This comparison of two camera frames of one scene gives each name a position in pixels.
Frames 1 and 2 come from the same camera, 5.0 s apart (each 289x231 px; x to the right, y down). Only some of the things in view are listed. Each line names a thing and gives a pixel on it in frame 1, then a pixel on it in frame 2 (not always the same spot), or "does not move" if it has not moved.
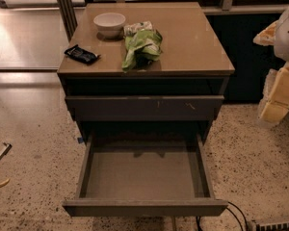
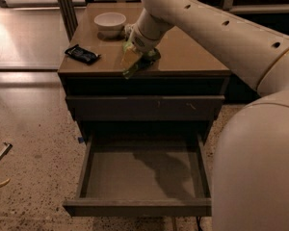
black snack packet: (81, 55) does not move
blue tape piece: (80, 140) does not move
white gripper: (288, 33) → (143, 42)
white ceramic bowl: (110, 25) does not move
